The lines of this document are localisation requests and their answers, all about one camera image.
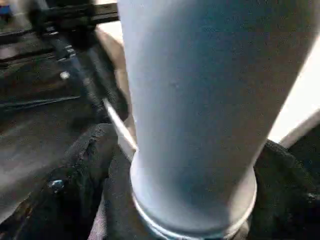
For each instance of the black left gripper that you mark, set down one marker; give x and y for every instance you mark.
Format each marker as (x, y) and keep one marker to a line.
(75, 15)

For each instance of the white plastic table leg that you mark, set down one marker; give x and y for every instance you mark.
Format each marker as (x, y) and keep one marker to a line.
(210, 110)

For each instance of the white plastic table top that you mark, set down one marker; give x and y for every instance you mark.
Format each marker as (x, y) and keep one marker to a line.
(302, 110)

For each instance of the black plastic mat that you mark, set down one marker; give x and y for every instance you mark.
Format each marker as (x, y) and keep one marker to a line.
(35, 120)

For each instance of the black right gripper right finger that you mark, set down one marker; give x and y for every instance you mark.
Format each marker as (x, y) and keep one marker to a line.
(290, 200)

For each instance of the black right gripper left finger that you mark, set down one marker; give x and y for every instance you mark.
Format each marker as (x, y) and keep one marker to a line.
(60, 195)

